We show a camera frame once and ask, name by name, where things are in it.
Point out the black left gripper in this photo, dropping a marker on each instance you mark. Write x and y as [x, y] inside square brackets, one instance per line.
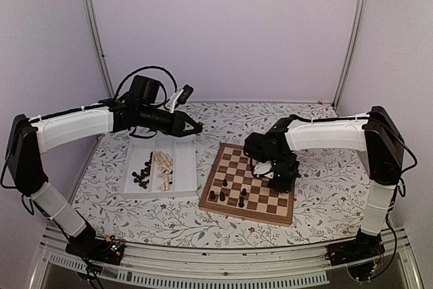
[177, 126]

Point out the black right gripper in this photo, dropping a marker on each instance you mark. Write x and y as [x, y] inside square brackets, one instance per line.
[285, 187]

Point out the white plastic compartment tray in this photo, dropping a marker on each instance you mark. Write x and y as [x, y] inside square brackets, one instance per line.
[183, 152]

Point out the wooden chess board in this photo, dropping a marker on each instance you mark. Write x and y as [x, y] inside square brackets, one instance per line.
[261, 204]

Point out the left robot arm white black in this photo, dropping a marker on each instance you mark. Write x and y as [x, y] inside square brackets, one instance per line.
[29, 138]

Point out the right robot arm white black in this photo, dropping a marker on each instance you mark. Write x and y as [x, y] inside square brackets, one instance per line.
[373, 133]

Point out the pile of light chess pieces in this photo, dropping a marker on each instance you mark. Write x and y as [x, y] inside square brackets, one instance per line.
[164, 167]

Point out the pile of dark chess pieces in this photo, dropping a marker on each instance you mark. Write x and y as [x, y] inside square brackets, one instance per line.
[142, 178]

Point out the floral patterned table cloth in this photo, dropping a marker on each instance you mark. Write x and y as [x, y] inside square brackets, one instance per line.
[329, 197]

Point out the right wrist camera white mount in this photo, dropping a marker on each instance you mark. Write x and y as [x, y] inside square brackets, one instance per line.
[263, 169]

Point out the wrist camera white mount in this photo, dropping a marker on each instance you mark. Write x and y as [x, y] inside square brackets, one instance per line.
[263, 169]
[178, 98]

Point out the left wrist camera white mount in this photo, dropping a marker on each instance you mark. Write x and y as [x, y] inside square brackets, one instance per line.
[178, 98]

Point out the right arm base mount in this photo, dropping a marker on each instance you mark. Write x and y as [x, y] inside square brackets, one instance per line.
[363, 255]

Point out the front aluminium rail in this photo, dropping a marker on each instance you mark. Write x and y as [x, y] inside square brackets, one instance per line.
[299, 266]

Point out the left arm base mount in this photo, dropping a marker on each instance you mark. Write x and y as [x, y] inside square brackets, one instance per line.
[89, 247]

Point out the left aluminium frame post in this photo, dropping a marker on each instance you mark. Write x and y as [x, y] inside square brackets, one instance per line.
[98, 47]

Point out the aluminium frame post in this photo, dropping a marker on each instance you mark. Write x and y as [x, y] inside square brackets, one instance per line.
[98, 47]
[350, 52]

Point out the right aluminium frame post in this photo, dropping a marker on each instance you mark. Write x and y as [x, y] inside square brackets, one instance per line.
[350, 52]

